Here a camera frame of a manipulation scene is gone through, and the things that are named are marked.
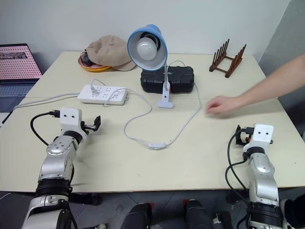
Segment white inline cord switch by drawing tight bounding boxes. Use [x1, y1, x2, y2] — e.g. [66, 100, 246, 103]
[147, 142, 166, 150]

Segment white light bulb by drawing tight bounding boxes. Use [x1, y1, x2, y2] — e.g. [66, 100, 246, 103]
[136, 38, 159, 61]

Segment white power strip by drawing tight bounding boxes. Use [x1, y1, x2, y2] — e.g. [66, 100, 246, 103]
[78, 85, 130, 106]

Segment laptop with pink screen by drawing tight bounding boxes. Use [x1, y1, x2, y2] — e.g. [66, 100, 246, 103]
[0, 43, 43, 113]

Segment brown wooden dish rack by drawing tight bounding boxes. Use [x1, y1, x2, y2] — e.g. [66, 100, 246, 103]
[209, 38, 247, 78]

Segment black plastic tool case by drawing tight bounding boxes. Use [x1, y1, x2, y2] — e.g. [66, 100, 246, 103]
[140, 66, 196, 94]

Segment blue desk lamp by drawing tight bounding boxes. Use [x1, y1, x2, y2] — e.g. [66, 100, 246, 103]
[126, 23, 175, 109]

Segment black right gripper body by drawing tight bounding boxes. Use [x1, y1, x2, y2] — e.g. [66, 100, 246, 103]
[240, 126, 254, 144]

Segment white power strip cable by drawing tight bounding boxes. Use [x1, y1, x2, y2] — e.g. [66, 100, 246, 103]
[13, 93, 82, 111]

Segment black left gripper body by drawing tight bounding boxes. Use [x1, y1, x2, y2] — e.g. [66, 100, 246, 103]
[81, 120, 96, 132]

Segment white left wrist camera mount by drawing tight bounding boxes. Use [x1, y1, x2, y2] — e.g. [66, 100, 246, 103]
[59, 107, 83, 139]

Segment grey partition panel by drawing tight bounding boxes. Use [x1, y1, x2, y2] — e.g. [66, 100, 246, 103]
[258, 0, 305, 144]

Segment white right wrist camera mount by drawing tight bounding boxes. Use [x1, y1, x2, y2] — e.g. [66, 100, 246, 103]
[243, 123, 275, 154]

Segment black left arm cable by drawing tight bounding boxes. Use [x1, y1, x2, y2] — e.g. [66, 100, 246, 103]
[30, 110, 60, 146]

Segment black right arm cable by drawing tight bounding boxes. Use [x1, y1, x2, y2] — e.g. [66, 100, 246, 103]
[224, 133, 254, 229]

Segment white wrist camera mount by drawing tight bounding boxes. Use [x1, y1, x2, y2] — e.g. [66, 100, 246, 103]
[59, 107, 83, 139]
[243, 123, 275, 154]

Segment person's bare hand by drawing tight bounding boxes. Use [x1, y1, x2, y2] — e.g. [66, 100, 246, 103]
[205, 95, 240, 118]

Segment white lamp cord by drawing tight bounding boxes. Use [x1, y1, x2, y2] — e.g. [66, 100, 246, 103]
[90, 60, 203, 150]

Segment dark rounded shape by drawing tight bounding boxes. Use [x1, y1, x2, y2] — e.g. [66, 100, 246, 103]
[183, 198, 214, 229]
[123, 202, 153, 229]

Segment beige cap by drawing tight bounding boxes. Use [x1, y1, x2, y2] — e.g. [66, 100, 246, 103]
[85, 35, 138, 72]

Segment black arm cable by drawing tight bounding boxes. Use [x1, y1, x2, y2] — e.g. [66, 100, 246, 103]
[30, 110, 60, 146]
[224, 133, 254, 229]

